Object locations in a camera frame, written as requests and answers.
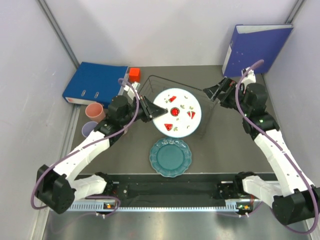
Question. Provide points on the pink plastic cup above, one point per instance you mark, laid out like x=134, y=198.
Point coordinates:
x=95, y=112

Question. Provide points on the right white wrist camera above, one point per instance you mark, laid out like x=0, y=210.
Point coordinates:
x=248, y=78

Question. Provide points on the small red cube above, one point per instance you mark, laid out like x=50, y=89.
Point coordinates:
x=134, y=74

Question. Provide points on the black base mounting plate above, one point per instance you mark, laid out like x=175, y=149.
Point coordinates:
x=126, y=190

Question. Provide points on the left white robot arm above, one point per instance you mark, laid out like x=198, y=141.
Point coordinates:
x=57, y=185

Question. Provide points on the white plate with red fruit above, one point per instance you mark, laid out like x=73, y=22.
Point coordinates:
x=184, y=113

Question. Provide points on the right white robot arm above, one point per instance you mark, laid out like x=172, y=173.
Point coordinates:
x=296, y=198

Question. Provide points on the blue binder lying flat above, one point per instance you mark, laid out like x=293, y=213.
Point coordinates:
x=93, y=82

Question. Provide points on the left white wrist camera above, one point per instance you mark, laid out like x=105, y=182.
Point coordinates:
x=132, y=90

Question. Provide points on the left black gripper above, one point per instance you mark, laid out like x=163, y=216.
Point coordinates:
x=150, y=110

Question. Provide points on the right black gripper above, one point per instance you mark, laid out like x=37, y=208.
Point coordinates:
x=227, y=85

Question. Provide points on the teal scalloped plate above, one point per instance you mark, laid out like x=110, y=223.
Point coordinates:
x=170, y=157

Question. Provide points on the pink patterned mug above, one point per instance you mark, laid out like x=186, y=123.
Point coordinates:
x=125, y=131

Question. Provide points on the white slotted cable duct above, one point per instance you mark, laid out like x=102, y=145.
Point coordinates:
x=104, y=206

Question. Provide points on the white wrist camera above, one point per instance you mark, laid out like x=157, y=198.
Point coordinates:
x=248, y=78
x=132, y=90

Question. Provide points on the lilac plastic cup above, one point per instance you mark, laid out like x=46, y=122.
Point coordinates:
x=88, y=128

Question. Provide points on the purple binder standing upright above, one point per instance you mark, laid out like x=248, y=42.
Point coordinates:
x=253, y=42

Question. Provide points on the black wire dish rack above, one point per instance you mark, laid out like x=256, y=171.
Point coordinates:
x=156, y=84

